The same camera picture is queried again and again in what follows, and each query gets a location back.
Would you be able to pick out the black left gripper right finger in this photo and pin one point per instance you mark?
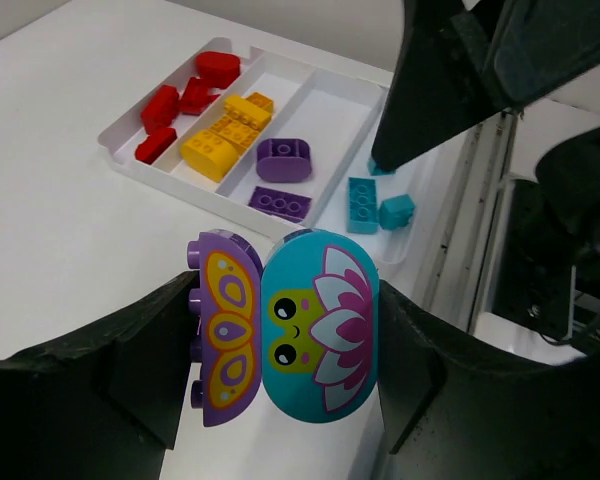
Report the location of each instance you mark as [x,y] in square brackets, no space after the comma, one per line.
[455,407]

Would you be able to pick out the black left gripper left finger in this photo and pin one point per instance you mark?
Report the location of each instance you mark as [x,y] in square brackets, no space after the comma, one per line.
[103,401]

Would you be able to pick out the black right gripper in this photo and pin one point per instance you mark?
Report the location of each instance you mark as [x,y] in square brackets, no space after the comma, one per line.
[458,66]

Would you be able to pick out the teal small square brick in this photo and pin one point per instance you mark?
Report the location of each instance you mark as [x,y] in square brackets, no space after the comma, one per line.
[375,170]

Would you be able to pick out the small teal lego brick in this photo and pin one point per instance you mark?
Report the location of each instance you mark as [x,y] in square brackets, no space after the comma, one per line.
[396,212]

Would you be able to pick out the teal studded lego brick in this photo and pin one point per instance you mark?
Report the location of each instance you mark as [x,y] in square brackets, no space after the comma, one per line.
[362,213]

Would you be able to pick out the pastel flower lego stack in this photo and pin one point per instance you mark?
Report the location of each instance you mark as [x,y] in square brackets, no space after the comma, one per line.
[301,325]

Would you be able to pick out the purple flower lego piece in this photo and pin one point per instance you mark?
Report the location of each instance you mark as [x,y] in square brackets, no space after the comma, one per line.
[283,160]

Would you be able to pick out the small yellow lego brick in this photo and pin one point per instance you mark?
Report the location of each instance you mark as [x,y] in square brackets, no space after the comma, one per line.
[261,101]

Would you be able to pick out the purple studded lego brick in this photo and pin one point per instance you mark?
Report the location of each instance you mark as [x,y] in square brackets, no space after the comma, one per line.
[288,206]

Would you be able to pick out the yellow studded brick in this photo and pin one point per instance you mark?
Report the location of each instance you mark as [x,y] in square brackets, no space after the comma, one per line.
[246,112]

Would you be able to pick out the red flower lego piece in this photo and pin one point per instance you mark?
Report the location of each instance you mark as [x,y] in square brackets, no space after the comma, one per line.
[218,69]

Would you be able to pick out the yellow round lego piece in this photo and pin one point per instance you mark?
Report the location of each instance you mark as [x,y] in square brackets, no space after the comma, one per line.
[209,154]

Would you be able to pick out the red curved lego brick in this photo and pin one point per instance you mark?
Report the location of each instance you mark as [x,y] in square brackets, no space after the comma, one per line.
[196,97]

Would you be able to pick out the red studded lego brick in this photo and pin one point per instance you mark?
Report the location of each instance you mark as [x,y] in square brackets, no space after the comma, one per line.
[161,110]

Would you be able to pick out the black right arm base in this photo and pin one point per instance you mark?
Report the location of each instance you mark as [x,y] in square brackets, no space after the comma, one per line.
[548,278]

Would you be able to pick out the white sorting tray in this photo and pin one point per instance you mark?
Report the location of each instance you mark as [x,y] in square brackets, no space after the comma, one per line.
[337,115]

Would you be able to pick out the aluminium table frame rails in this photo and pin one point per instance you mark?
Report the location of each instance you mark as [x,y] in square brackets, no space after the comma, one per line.
[459,250]

